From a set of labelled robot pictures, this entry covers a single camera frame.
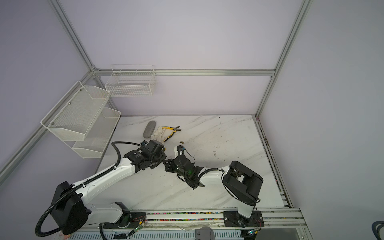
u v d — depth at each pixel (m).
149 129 1.08
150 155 0.62
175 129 1.11
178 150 0.78
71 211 0.39
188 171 0.66
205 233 0.69
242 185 0.46
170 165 0.73
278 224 0.73
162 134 1.08
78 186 0.42
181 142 1.04
